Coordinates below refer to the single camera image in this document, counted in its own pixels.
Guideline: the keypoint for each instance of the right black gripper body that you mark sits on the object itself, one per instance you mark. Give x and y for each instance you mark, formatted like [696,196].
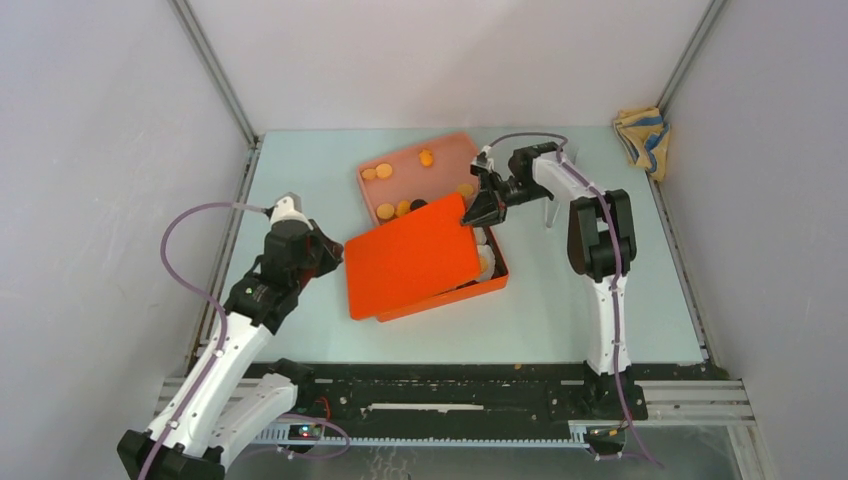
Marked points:
[499,193]

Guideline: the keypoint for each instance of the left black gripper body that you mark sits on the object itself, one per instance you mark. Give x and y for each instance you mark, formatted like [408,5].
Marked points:
[321,259]

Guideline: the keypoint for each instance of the metal tongs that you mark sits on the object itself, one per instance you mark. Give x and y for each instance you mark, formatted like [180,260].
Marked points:
[552,207]

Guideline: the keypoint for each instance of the pink cookie tray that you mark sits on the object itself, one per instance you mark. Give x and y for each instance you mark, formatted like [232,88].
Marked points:
[410,180]

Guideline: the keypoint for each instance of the orange cookie box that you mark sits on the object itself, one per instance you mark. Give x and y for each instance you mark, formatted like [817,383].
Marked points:
[463,292]

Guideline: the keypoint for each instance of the orange box lid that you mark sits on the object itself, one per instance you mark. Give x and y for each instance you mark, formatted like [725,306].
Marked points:
[410,259]

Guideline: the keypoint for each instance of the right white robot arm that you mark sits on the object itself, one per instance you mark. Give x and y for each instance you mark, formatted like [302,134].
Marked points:
[600,239]

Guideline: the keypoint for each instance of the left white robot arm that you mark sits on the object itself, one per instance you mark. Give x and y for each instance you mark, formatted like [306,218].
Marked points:
[197,436]

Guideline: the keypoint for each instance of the white paper cup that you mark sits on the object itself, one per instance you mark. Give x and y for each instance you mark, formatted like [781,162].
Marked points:
[486,257]

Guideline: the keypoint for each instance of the orange fish cookie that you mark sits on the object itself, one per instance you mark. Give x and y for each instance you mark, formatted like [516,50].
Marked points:
[403,208]
[426,158]

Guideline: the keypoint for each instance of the black sandwich cookie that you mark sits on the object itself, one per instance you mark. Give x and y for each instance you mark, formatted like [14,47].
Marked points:
[417,204]

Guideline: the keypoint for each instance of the yellow blue cloth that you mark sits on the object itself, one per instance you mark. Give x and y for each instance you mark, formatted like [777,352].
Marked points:
[645,137]

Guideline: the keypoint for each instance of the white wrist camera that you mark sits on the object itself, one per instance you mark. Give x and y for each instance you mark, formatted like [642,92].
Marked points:
[288,208]

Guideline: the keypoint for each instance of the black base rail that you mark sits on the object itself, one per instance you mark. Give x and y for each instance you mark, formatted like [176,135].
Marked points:
[465,402]

